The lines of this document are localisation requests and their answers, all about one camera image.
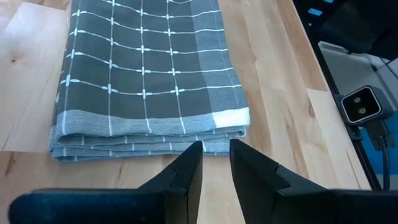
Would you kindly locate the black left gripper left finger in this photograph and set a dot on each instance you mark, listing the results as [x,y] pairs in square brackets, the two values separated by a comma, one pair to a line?
[109,207]

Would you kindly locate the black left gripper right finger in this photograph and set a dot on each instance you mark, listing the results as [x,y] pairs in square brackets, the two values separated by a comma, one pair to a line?
[295,207]

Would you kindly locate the grey checked towel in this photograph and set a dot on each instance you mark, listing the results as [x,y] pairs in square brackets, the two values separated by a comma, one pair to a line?
[140,77]

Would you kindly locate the black table-level camera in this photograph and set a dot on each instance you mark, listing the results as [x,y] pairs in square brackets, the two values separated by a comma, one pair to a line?
[362,105]

